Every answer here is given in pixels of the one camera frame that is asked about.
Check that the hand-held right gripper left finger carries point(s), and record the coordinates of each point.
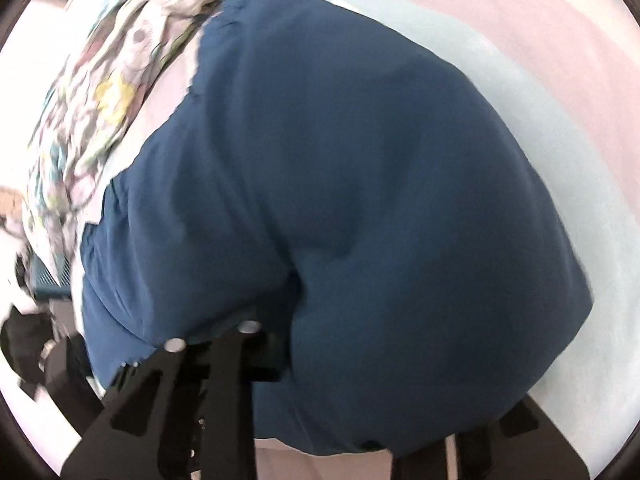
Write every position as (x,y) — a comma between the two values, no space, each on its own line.
(225,370)

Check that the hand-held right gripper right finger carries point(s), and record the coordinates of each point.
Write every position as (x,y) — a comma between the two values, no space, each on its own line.
(505,460)

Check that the blue jacket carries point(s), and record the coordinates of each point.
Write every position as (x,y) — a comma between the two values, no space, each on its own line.
(350,185)

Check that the printed pillow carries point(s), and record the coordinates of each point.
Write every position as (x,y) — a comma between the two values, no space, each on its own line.
(115,95)

